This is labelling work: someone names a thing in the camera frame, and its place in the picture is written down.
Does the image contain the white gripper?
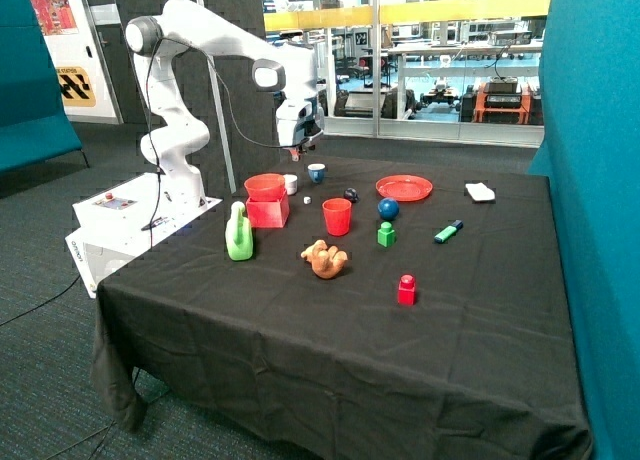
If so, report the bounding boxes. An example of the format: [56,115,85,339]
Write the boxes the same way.
[276,97,324,161]

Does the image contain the red plastic bowl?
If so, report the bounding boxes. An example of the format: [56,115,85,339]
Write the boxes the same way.
[244,173,286,202]

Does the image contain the blue ball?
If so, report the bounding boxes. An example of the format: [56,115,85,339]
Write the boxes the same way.
[377,197,400,222]

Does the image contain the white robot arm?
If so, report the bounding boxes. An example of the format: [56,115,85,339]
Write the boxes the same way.
[125,0,324,207]

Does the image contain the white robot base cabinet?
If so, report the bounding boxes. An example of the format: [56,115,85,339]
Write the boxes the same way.
[66,173,220,299]

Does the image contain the red square pot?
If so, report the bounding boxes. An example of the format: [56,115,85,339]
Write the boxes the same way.
[246,191,290,229]

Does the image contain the small black ball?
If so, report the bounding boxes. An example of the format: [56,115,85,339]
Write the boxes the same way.
[343,188,359,203]

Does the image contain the white small cup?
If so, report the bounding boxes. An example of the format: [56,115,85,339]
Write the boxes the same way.
[284,174,298,196]

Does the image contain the blue and white cup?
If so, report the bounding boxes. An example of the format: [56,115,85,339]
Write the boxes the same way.
[307,163,326,184]

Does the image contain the red plastic cup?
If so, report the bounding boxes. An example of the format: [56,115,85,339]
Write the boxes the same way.
[322,198,352,237]

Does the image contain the red plastic plate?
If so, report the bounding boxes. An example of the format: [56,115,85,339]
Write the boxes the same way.
[375,174,433,202]

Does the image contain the brown teddy bear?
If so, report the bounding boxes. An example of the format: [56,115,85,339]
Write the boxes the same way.
[300,240,348,280]

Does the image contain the green toy block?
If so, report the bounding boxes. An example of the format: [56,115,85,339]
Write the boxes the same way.
[377,221,396,248]

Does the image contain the black marker pen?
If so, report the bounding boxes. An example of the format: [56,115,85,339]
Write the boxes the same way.
[141,217,168,231]

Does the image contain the black tablecloth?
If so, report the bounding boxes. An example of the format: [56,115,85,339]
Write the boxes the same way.
[91,158,594,459]

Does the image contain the green highlighter marker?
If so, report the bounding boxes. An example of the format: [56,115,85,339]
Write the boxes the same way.
[434,220,464,244]

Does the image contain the red toy block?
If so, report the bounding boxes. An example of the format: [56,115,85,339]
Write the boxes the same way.
[397,274,416,306]

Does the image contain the white folded cloth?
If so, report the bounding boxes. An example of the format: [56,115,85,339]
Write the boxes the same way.
[465,182,496,203]

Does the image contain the yellow black warning sign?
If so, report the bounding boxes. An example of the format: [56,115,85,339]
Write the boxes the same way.
[56,66,96,108]

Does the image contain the teal sofa bench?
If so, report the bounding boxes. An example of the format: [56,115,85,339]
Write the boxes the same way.
[0,0,83,173]

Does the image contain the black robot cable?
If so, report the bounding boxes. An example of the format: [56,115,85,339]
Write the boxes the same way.
[141,37,301,232]

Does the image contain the red wall poster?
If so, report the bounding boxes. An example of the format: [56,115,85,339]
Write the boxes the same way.
[30,0,78,36]

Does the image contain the teal partition wall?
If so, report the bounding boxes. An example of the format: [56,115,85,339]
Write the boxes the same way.
[530,0,639,459]

